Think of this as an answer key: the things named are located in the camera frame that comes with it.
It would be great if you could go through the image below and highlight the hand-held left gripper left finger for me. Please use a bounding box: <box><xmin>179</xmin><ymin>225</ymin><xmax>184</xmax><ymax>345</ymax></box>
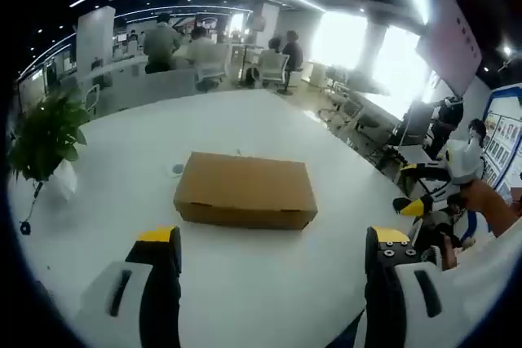
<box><xmin>73</xmin><ymin>224</ymin><xmax>184</xmax><ymax>348</ymax></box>

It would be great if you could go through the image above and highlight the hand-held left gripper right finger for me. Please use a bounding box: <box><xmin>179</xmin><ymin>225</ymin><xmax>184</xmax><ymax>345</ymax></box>
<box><xmin>364</xmin><ymin>224</ymin><xmax>464</xmax><ymax>348</ymax></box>

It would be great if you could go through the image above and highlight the brown cardboard shoe box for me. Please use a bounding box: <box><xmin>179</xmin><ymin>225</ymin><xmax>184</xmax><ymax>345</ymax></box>
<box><xmin>172</xmin><ymin>151</ymin><xmax>319</xmax><ymax>231</ymax></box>

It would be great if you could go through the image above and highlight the row of white office desks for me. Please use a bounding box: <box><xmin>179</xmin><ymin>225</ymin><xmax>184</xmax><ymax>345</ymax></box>
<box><xmin>321</xmin><ymin>64</ymin><xmax>413</xmax><ymax>157</ymax></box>

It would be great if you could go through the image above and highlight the round grey table socket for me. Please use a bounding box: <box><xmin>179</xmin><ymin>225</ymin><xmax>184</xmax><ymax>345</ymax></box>
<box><xmin>161</xmin><ymin>162</ymin><xmax>187</xmax><ymax>178</ymax></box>

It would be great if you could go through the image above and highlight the white office chair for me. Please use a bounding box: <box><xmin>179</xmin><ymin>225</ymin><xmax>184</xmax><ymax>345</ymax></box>
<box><xmin>194</xmin><ymin>44</ymin><xmax>229</xmax><ymax>92</ymax></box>
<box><xmin>256</xmin><ymin>52</ymin><xmax>291</xmax><ymax>90</ymax></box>

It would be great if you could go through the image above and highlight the potted green plant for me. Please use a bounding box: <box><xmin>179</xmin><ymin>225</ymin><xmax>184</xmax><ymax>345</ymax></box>
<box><xmin>7</xmin><ymin>89</ymin><xmax>90</xmax><ymax>205</ymax></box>

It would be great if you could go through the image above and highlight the white square pillar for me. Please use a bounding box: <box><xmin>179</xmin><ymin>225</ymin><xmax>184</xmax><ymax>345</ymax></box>
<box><xmin>76</xmin><ymin>6</ymin><xmax>116</xmax><ymax>76</ymax></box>

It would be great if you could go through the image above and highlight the blue framed wall poster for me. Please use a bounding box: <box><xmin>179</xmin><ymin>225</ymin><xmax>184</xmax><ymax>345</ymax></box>
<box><xmin>480</xmin><ymin>86</ymin><xmax>522</xmax><ymax>206</ymax></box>

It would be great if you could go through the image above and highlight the pale wall screen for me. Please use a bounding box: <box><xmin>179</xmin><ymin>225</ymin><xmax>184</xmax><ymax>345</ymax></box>
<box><xmin>414</xmin><ymin>0</ymin><xmax>484</xmax><ymax>99</ymax></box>

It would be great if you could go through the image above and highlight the cable with black plug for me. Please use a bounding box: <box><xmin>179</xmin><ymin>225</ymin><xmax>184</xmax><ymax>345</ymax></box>
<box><xmin>19</xmin><ymin>179</ymin><xmax>46</xmax><ymax>236</ymax></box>

